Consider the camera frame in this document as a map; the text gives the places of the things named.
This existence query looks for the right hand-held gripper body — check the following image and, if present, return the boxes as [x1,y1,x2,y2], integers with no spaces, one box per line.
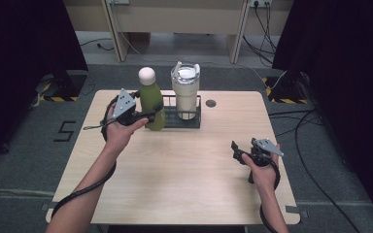
[243,138,285,168]

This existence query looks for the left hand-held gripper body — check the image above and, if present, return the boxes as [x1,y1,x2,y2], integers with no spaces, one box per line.
[110,88,150,127]

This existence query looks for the green bottle with white cap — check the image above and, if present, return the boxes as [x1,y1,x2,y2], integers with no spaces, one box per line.
[138,66,167,132]

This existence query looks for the black wire basket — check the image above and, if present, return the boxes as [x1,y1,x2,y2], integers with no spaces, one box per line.
[144,93,202,130]

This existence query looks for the white tumbler with clear lid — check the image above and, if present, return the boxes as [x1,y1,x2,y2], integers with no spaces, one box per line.
[170,61,201,120]

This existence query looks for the person's right hand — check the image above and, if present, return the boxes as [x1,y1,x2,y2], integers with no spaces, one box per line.
[242,153,281,195]

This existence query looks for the person's left hand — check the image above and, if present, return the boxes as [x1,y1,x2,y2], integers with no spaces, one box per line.
[105,103,150,154]

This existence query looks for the stand base with striped tape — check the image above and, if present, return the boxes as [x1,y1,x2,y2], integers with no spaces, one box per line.
[261,71,309,105]
[34,70,88,103]

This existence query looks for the beige background desk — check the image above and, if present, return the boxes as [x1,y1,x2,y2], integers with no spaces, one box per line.
[61,0,294,64]

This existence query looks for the black curtain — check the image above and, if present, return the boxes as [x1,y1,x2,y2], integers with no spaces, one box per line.
[0,0,88,167]
[271,0,373,232]

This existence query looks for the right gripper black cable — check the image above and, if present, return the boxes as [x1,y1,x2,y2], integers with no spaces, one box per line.
[259,158,282,233]

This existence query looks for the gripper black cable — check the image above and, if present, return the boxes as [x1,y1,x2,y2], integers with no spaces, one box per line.
[259,158,282,233]
[51,96,119,219]

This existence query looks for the black floor cables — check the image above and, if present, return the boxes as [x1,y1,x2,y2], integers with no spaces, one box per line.
[267,109,361,233]

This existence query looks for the thin black floor cable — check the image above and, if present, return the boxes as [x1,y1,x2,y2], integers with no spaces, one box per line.
[79,38,115,52]

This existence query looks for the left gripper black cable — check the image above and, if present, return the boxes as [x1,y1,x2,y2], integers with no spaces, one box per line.
[51,96,119,219]

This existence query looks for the black cables from socket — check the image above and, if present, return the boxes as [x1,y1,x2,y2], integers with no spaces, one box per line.
[242,3,278,68]

